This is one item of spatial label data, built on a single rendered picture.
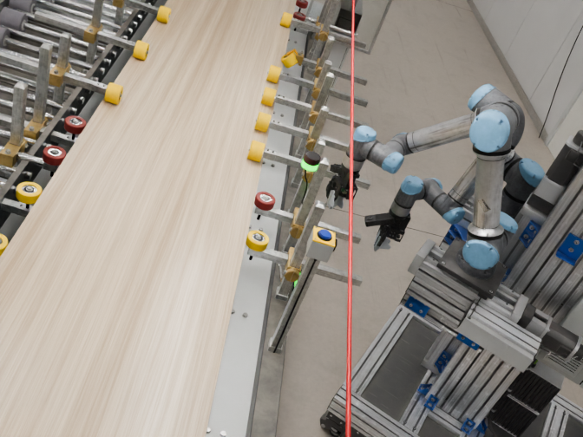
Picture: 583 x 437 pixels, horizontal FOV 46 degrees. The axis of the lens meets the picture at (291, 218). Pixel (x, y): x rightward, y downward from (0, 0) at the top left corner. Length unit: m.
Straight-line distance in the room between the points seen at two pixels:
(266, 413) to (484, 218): 0.93
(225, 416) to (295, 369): 1.10
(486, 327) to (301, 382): 1.09
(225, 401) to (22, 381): 0.70
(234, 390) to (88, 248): 0.66
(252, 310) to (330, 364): 0.91
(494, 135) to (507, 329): 0.74
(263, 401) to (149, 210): 0.76
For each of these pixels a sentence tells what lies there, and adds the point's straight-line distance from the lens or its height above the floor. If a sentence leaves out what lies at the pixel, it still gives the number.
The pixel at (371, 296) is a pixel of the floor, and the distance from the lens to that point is 3.89.
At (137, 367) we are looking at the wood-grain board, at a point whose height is 0.90.
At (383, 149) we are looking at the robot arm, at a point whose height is 1.34.
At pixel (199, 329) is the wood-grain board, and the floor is 0.90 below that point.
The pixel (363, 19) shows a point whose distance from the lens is 4.97.
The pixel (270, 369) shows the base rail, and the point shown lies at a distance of 2.34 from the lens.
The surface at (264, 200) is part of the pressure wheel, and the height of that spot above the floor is 0.91.
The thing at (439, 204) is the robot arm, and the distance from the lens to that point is 2.64.
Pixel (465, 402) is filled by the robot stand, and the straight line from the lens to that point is 3.15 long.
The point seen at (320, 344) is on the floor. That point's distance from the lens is 3.49.
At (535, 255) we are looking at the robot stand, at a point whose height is 1.12.
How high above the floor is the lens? 2.44
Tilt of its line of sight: 36 degrees down
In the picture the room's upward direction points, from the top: 22 degrees clockwise
